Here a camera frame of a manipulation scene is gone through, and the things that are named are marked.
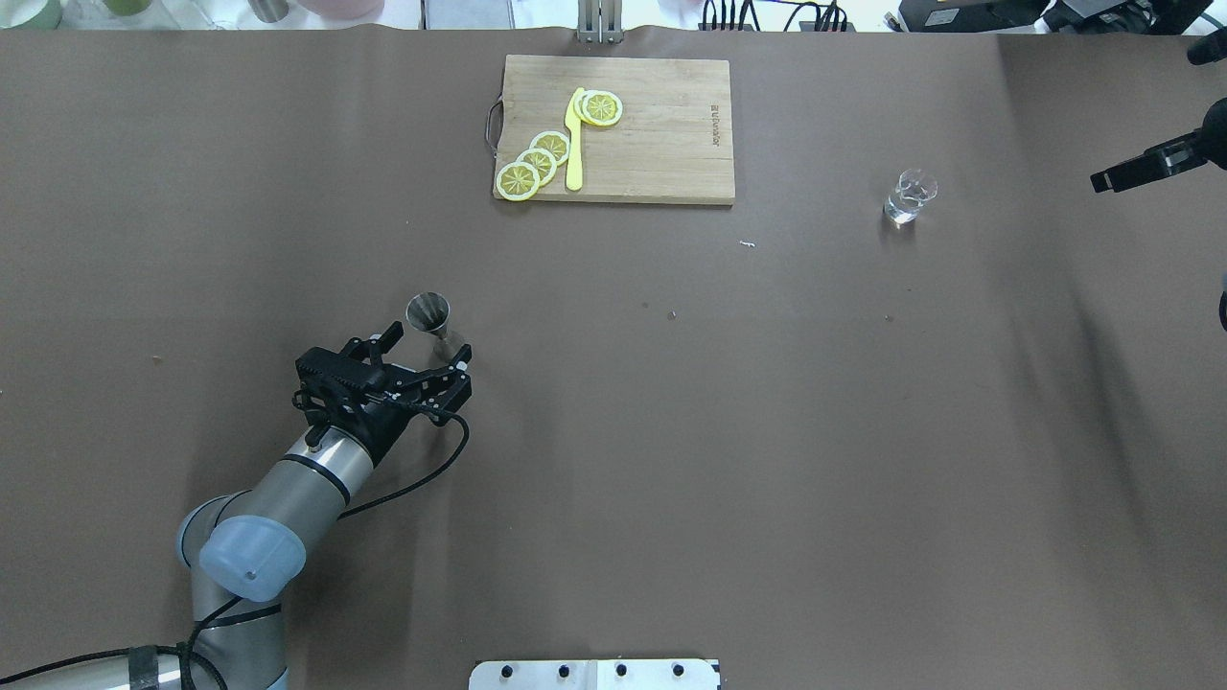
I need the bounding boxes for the steel measuring jigger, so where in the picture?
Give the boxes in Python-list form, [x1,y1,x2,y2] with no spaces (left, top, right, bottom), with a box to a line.
[405,291,466,362]

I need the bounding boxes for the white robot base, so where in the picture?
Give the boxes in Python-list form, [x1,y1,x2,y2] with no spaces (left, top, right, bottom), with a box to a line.
[467,658,723,689]

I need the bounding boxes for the clear glass cup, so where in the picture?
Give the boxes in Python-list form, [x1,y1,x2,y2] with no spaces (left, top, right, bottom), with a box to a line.
[883,169,939,226]

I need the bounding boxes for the lemon slice outer row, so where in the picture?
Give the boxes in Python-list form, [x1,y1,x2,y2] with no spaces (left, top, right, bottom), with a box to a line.
[494,161,541,203]

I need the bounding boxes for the yellow plastic knife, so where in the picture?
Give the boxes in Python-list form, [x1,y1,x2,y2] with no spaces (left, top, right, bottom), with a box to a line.
[564,86,587,192]

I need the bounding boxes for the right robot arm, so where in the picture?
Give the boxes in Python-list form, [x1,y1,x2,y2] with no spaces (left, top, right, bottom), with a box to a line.
[1090,98,1226,194]

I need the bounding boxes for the pink bowl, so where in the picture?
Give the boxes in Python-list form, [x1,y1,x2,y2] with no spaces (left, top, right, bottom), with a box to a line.
[298,0,384,18]

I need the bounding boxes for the lemon slice middle row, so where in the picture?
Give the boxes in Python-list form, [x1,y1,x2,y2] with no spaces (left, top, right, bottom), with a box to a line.
[517,146,558,187]

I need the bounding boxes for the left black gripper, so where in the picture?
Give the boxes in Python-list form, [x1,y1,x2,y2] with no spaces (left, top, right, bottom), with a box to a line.
[326,320,472,460]

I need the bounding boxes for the wooden cutting board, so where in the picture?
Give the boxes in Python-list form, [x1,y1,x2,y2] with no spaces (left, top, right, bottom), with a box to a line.
[494,54,736,206]

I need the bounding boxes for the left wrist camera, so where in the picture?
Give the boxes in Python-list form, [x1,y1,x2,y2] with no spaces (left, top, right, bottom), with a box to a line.
[293,339,387,413]

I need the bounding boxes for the lemon slice under pair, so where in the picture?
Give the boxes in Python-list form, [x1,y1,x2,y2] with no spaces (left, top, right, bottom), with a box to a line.
[571,88,587,122]

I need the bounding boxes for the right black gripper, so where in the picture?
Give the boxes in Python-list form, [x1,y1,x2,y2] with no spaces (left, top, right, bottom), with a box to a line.
[1091,133,1211,194]

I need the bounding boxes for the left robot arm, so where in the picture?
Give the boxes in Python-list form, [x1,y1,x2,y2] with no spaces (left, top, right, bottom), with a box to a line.
[2,322,472,689]

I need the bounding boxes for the aluminium frame post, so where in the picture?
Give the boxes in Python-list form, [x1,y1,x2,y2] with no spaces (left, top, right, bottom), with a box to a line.
[575,0,625,45]

